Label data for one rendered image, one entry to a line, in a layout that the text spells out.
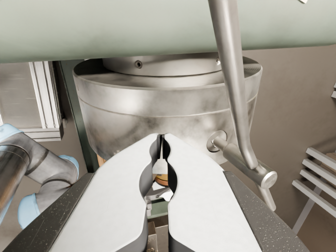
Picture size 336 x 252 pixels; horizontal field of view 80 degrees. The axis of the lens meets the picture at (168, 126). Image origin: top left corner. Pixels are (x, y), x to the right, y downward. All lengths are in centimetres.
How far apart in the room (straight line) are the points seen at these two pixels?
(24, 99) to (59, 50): 118
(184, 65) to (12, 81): 119
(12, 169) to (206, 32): 40
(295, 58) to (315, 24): 180
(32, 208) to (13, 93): 96
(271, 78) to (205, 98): 176
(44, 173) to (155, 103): 39
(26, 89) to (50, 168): 86
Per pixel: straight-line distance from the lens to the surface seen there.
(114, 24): 19
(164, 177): 45
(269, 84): 199
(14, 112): 144
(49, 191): 53
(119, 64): 30
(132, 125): 25
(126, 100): 24
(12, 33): 21
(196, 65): 28
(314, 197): 291
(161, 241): 90
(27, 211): 52
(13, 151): 51
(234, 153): 25
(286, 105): 222
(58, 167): 57
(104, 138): 30
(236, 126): 17
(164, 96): 23
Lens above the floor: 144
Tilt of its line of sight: 59 degrees down
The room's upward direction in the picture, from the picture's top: 151 degrees clockwise
